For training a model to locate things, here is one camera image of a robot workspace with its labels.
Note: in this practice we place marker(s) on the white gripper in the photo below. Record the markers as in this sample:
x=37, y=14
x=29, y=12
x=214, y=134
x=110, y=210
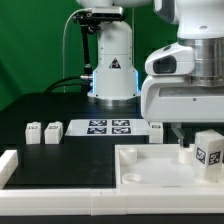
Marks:
x=174, y=100

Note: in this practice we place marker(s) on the white square tabletop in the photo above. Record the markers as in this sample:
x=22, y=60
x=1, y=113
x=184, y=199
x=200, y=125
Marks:
x=166, y=165

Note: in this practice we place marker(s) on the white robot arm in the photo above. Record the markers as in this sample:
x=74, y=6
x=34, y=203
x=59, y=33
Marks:
x=189, y=41

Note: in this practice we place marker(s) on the white U-shaped fence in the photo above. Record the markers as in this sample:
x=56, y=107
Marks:
x=119, y=200

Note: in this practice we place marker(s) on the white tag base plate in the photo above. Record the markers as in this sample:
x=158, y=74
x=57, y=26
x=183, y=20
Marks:
x=107, y=127

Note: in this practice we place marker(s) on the black camera on mount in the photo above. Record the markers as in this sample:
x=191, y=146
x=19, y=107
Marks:
x=90, y=20

